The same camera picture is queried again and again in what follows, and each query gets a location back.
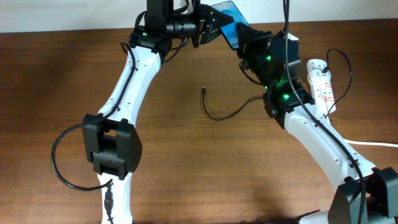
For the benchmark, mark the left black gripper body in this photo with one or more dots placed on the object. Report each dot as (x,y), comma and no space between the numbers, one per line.
(189,26)

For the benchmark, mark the blue Galaxy smartphone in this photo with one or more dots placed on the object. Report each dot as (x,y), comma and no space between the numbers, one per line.
(230,31)

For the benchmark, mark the white power strip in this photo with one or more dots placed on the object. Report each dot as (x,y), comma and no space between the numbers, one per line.
(320,85)

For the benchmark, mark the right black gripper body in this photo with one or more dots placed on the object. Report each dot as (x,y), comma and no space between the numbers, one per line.
(257,53)

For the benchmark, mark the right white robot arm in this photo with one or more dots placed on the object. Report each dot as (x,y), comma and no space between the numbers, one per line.
(363,192)

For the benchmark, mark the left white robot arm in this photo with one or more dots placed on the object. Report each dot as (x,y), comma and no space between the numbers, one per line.
(111,141)

